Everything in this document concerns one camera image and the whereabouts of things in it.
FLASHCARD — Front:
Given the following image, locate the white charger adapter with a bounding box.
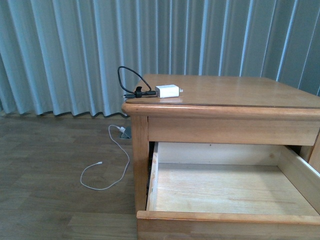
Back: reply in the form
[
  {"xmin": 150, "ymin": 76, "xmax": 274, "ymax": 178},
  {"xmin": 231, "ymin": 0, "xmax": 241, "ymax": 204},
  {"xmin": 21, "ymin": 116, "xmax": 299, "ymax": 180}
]
[{"xmin": 155, "ymin": 84, "xmax": 184, "ymax": 99}]

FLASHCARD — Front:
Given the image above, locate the wooden nightstand cabinet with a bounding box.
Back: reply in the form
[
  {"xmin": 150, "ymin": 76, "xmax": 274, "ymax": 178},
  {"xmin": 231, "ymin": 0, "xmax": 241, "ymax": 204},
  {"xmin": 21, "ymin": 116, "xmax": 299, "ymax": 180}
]
[{"xmin": 122, "ymin": 74, "xmax": 320, "ymax": 217}]

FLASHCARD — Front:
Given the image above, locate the wooden drawer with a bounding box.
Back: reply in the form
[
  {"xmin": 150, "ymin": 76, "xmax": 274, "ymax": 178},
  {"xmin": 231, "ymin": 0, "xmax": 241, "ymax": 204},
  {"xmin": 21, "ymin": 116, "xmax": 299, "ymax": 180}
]
[{"xmin": 136, "ymin": 142, "xmax": 320, "ymax": 240}]

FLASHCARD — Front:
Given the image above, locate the white cable on floor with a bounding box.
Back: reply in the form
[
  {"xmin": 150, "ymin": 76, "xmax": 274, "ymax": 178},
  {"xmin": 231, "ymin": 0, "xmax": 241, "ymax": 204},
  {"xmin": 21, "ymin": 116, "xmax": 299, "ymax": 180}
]
[{"xmin": 80, "ymin": 125, "xmax": 131, "ymax": 191}]

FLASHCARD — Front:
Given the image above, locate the open metal floor socket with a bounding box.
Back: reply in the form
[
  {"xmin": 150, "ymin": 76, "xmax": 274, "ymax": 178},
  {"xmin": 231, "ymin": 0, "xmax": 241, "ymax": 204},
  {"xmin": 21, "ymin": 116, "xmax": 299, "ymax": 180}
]
[{"xmin": 120, "ymin": 126, "xmax": 132, "ymax": 139}]

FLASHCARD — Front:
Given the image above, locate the black charger cable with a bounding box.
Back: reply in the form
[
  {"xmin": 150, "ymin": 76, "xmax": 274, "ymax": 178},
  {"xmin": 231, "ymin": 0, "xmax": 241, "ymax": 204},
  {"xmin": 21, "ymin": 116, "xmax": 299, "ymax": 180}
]
[{"xmin": 117, "ymin": 65, "xmax": 158, "ymax": 99}]

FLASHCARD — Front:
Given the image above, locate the pale blue curtain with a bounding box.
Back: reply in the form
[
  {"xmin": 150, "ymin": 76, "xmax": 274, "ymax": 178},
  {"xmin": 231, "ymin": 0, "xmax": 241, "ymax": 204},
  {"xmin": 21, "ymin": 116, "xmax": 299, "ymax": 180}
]
[{"xmin": 0, "ymin": 0, "xmax": 320, "ymax": 116}]

